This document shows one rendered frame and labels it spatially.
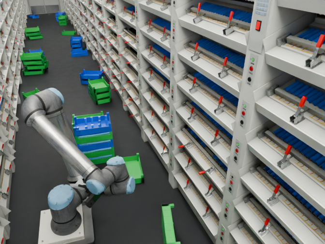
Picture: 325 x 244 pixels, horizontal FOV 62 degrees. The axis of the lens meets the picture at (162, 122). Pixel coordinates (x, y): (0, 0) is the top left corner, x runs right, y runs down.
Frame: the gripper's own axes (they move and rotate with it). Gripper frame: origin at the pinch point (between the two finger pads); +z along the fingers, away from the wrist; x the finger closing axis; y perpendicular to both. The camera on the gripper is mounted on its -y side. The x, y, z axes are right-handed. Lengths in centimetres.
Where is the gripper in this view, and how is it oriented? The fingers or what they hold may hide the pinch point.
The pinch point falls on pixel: (75, 193)
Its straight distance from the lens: 172.4
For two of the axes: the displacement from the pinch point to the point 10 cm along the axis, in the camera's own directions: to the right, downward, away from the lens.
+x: -3.0, -7.6, -5.7
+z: -9.4, 1.6, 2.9
